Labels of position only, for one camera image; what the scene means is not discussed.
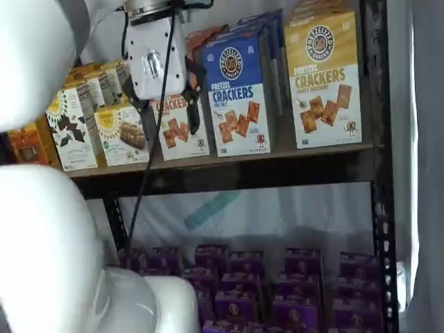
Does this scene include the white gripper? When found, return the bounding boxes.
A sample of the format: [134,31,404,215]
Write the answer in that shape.
[120,15,208,137]

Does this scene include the orange pretzel crackers box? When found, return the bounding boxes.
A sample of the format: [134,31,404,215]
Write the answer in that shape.
[189,24,229,40]
[186,31,211,66]
[151,93,212,162]

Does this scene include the yellow white snack bar box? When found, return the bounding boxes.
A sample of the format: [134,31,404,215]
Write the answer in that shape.
[92,96,151,168]

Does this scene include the blue pretzel crackers box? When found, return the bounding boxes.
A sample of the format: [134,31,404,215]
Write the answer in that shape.
[225,19,280,119]
[239,8,284,115]
[203,24,278,157]

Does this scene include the white box dark crackers print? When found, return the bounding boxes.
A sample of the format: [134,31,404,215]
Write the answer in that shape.
[46,81,101,172]

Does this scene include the orange mascot snack box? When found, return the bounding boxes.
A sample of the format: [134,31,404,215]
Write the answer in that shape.
[6,121,53,167]
[34,116,63,169]

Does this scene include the brown wooden shelf board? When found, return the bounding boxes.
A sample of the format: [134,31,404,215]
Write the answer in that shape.
[64,103,384,180]

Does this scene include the purple snack box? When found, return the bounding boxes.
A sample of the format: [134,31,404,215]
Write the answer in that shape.
[119,248,153,275]
[148,246,183,277]
[284,248,322,275]
[334,275,382,302]
[194,244,230,275]
[272,296,320,333]
[220,273,263,299]
[182,266,219,296]
[214,290,259,323]
[202,319,247,333]
[275,272,322,302]
[331,298,384,333]
[228,251,266,278]
[339,252,381,278]

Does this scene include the white backdrop teal print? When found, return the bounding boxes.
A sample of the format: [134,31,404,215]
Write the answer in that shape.
[74,0,374,259]

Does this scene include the white fabric curtain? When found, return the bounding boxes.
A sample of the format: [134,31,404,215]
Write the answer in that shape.
[386,0,444,333]

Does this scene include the black cable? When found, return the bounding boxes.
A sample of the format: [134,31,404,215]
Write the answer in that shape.
[121,0,185,257]

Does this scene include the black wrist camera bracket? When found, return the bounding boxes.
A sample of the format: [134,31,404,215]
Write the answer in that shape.
[175,0,214,22]

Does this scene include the black metal shelf frame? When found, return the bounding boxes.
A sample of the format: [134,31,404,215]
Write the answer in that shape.
[67,0,400,333]

